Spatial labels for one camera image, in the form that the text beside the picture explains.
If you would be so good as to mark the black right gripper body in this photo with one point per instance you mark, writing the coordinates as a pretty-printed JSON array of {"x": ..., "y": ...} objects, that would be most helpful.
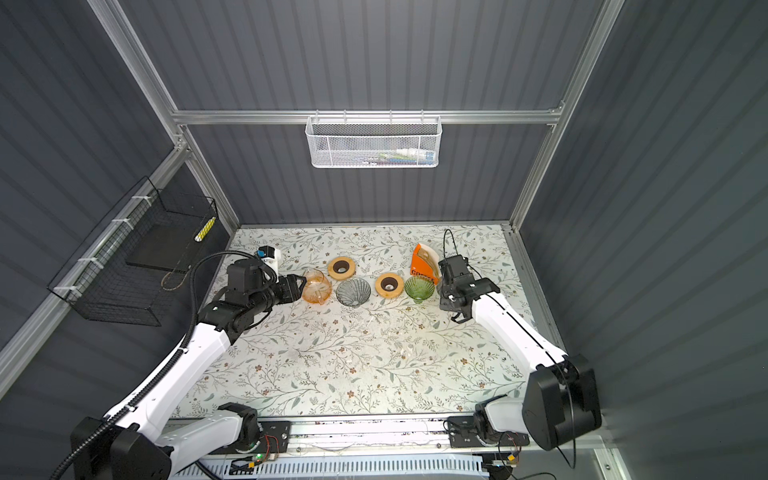
[{"x": 444, "y": 297}]

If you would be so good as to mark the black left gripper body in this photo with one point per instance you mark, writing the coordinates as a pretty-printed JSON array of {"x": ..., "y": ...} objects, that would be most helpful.
[{"x": 283, "y": 291}]

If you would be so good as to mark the green glass dripper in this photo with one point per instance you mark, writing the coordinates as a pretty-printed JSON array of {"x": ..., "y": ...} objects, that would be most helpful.
[{"x": 419, "y": 289}]

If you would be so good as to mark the bamboo ring holder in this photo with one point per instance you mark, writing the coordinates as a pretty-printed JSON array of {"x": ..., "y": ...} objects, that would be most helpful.
[
  {"x": 341, "y": 268},
  {"x": 389, "y": 285}
]

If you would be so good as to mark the orange glass carafe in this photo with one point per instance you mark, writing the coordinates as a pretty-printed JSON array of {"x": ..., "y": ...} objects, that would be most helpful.
[{"x": 318, "y": 288}]

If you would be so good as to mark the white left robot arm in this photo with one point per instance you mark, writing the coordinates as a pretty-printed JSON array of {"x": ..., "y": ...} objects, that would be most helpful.
[{"x": 128, "y": 442}]

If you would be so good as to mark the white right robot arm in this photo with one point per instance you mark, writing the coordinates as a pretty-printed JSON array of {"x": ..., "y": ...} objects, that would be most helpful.
[{"x": 561, "y": 400}]

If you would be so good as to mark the orange coffee filter pack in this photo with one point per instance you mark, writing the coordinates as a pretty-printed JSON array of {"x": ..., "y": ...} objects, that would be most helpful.
[{"x": 424, "y": 263}]

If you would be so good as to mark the grey glass dripper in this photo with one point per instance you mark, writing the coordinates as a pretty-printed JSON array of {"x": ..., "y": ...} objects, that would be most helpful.
[{"x": 353, "y": 292}]

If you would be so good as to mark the yellow marker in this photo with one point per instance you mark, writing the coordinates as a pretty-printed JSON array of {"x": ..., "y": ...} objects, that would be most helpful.
[{"x": 205, "y": 229}]

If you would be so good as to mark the black flat pad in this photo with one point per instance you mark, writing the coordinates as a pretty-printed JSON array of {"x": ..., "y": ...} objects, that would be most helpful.
[{"x": 165, "y": 248}]

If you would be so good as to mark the items in white basket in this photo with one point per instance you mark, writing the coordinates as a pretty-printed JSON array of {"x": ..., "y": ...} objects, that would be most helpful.
[{"x": 407, "y": 156}]

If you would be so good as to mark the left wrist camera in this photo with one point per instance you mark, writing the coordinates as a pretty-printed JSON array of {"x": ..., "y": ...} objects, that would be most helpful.
[{"x": 269, "y": 255}]

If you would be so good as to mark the black wire basket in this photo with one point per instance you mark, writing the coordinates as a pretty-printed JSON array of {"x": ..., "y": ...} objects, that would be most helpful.
[{"x": 134, "y": 272}]

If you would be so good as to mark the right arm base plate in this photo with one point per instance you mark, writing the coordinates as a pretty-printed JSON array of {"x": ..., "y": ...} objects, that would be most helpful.
[{"x": 466, "y": 431}]

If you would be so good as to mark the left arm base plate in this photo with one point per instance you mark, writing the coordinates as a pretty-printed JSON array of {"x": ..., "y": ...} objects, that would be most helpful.
[{"x": 273, "y": 438}]

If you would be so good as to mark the white wire basket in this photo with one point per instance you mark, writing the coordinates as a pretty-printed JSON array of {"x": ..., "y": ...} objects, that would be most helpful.
[{"x": 337, "y": 144}]

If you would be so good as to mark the white slotted cable duct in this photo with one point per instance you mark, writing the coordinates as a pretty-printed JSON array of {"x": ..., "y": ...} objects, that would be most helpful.
[{"x": 355, "y": 467}]

